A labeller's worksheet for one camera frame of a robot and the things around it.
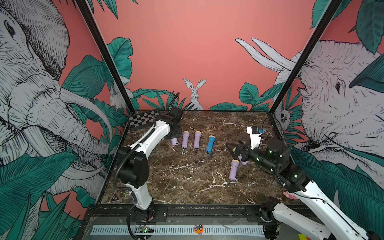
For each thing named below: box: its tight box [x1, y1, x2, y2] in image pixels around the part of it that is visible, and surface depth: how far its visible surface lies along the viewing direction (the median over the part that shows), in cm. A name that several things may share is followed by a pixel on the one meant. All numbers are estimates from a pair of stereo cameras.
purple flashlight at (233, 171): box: [229, 159, 240, 181], surface depth 88 cm
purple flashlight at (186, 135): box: [182, 131, 190, 149], surface depth 103 cm
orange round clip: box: [194, 224, 204, 235], surface depth 70 cm
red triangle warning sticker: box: [108, 191, 121, 203], surface depth 80 cm
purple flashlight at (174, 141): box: [171, 138, 179, 146], surface depth 88 cm
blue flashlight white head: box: [205, 135, 216, 153], surface depth 100 cm
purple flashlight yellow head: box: [193, 131, 202, 149], surface depth 103 cm
